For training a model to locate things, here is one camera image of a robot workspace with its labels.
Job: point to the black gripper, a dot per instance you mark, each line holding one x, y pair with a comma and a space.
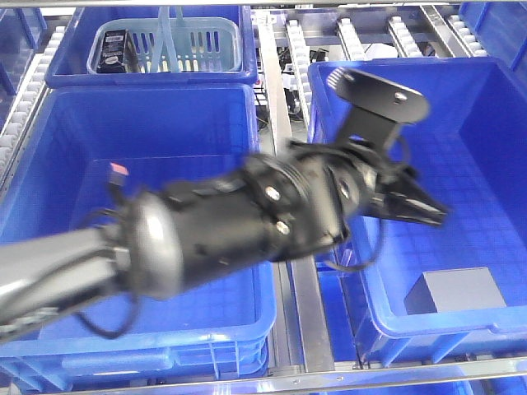
371, 184

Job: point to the gray square base block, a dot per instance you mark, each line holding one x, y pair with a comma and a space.
454, 290

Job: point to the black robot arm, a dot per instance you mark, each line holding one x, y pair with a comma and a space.
273, 208

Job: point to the large blue target bin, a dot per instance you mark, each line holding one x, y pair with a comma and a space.
470, 154

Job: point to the blue bin holding basket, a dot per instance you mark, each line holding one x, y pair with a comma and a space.
68, 67

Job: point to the steel shelf rack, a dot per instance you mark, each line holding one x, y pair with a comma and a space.
274, 326

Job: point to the light blue plastic basket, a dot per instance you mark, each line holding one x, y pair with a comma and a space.
175, 44

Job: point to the black box in basket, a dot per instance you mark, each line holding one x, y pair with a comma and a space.
112, 52

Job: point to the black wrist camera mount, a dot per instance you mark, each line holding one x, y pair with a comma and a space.
379, 107

